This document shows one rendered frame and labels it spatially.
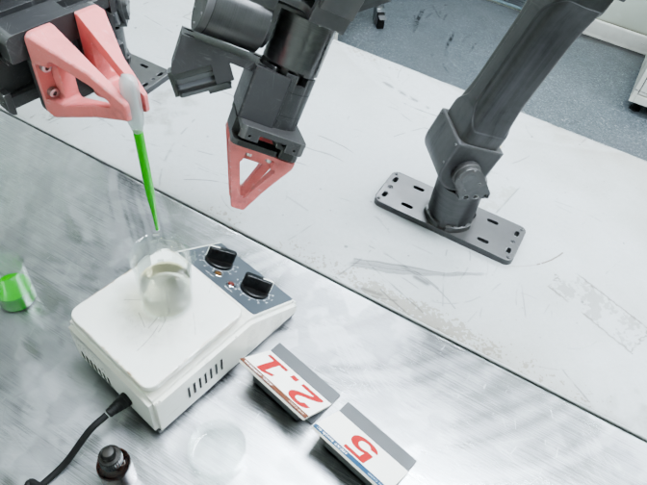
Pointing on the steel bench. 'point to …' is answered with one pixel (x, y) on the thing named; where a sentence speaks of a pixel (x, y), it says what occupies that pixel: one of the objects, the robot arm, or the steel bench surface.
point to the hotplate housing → (191, 378)
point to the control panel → (239, 283)
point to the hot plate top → (153, 328)
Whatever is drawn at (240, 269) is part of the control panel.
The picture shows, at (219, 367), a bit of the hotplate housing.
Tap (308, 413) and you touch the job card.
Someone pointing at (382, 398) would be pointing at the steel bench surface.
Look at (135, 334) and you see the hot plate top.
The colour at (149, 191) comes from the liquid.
